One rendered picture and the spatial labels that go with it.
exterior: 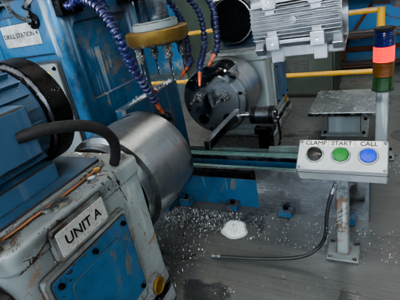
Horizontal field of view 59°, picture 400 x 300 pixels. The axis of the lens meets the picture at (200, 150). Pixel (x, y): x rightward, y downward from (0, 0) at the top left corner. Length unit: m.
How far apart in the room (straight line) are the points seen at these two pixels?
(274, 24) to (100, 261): 0.62
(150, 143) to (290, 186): 0.41
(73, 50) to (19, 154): 0.58
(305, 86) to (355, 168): 3.56
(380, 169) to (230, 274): 0.41
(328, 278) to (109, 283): 0.47
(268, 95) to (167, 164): 0.76
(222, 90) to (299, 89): 3.08
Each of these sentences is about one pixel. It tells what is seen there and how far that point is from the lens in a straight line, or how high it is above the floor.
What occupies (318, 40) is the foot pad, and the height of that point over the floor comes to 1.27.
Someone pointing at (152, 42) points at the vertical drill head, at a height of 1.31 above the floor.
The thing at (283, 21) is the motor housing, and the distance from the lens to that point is 0.86.
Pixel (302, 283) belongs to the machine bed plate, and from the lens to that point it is 0.85.
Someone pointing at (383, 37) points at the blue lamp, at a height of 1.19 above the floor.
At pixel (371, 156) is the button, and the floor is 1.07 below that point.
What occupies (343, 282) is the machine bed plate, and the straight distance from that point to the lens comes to 0.86.
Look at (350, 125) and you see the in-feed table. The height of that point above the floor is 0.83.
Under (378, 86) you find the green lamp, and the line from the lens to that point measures 1.23.
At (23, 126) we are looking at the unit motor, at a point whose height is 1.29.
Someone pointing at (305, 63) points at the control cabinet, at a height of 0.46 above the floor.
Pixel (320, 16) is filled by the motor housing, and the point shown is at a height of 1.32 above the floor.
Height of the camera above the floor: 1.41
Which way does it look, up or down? 24 degrees down
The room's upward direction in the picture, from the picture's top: 11 degrees counter-clockwise
